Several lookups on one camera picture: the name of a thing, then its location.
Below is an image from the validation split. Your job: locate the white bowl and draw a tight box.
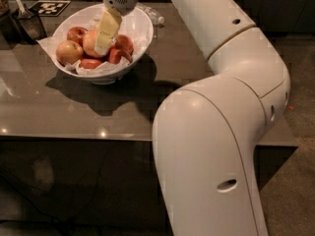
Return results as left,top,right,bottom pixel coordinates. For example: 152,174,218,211
49,2,155,86

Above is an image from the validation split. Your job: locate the black scoop with white handle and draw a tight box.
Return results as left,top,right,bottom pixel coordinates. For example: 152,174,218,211
13,0,46,44

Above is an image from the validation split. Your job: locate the dark container left edge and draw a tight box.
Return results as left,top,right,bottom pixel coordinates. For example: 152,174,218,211
0,0,21,50

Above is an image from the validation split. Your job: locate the red apple with sticker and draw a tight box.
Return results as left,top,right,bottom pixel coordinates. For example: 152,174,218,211
113,34,134,55

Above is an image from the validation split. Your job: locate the large central orange apple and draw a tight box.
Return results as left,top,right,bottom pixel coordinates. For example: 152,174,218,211
83,29,108,58

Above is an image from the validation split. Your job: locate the dark red apple back left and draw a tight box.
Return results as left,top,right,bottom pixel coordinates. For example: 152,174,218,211
67,27,88,45

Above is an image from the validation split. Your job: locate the clear plastic water bottle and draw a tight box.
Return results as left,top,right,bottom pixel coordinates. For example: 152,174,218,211
137,3,164,27

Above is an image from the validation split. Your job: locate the red apple front right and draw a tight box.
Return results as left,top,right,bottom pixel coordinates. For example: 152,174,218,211
107,48,133,64

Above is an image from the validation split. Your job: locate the black floor cable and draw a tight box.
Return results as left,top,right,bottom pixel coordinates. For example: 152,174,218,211
0,174,102,236

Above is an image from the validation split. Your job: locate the black white marker tag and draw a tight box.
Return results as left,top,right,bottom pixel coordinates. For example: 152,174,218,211
31,0,70,17

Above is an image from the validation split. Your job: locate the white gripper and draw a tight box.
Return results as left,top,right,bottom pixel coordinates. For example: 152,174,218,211
94,0,139,55

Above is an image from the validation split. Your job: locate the small red apple front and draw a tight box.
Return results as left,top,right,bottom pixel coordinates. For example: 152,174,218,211
81,58,102,70

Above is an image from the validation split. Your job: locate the yellow-red apple left front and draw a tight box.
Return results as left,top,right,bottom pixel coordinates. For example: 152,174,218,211
56,40,84,66

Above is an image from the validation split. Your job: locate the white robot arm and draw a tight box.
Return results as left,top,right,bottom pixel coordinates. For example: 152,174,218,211
153,0,290,236

